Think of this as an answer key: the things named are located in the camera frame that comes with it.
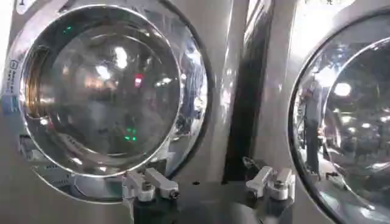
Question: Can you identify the plain round glass door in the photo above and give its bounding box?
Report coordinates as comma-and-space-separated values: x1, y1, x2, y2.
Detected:
288, 9, 390, 224

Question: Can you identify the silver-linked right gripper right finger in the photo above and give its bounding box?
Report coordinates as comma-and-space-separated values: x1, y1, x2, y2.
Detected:
242, 156, 296, 202

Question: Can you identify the round glass door with sticker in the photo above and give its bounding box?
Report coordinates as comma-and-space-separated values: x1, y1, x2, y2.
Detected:
2, 3, 213, 204

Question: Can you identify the grey dryer with label sticker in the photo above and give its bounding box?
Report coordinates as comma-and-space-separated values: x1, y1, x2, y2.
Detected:
0, 0, 277, 224

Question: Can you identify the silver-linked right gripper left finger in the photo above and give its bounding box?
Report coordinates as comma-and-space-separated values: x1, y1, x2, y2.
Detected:
121, 167, 180, 203

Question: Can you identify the plain grey dryer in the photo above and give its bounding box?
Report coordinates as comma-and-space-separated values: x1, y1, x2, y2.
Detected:
243, 0, 390, 224

